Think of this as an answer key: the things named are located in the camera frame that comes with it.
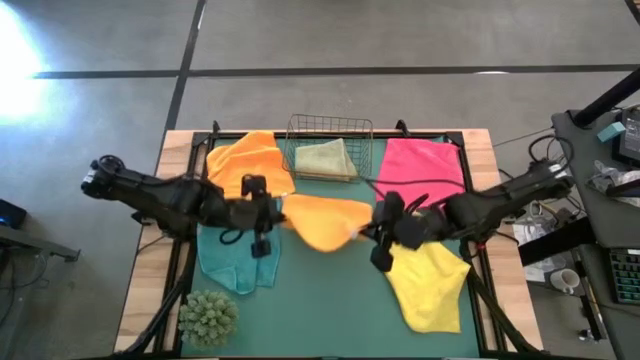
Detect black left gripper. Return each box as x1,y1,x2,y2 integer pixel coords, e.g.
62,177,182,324
224,173,287,259

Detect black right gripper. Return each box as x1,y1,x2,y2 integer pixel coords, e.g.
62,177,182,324
358,192,442,274

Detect orange microfiber towel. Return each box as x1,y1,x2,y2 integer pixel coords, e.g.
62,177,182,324
206,130,296,201
281,193,375,254

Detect pale green microfiber towel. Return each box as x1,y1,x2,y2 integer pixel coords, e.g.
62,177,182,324
293,138,360,182

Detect yellow microfiber towel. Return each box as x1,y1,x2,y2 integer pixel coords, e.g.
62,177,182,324
384,241,471,335

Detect teal microfiber towel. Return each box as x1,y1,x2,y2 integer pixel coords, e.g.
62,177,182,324
196,197,283,295

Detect pink microfiber towel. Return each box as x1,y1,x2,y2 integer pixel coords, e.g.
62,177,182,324
375,137,466,209

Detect green table mat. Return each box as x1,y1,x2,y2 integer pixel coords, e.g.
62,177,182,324
180,134,481,359

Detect green artificial plant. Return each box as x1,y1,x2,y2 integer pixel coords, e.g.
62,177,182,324
177,289,240,350

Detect white paper sheet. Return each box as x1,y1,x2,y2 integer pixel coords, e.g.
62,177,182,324
514,222,556,284

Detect white mug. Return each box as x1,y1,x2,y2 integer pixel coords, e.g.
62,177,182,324
549,268,581,295

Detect grey side desk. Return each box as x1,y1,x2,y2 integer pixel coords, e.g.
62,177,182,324
552,104,640,360

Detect clear plastic bag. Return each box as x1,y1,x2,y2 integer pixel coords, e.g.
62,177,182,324
585,159,640,209

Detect grey metal stand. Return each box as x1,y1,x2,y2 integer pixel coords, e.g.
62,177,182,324
0,224,81,264

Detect backlit keyboard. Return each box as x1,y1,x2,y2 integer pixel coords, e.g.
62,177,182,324
608,248,640,305

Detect light blue small box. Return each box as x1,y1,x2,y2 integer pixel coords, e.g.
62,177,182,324
597,121,627,145

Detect black device blue light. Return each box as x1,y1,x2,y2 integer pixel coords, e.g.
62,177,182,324
0,198,29,231

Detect black stand pole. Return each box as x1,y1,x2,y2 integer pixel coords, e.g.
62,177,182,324
572,67,640,129

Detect dark tablet screen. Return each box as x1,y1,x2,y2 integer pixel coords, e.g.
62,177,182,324
613,105,640,166

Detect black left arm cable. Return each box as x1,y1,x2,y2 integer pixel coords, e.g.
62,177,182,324
94,153,247,247

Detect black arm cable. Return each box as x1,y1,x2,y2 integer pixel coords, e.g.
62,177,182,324
364,133,575,214
94,153,247,247

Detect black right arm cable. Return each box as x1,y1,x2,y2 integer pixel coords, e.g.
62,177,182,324
364,133,575,214

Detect black wire basket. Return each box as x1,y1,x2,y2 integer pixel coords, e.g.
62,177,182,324
282,113,375,183

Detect tangled floor cables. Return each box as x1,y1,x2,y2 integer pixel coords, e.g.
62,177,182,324
494,129,601,226

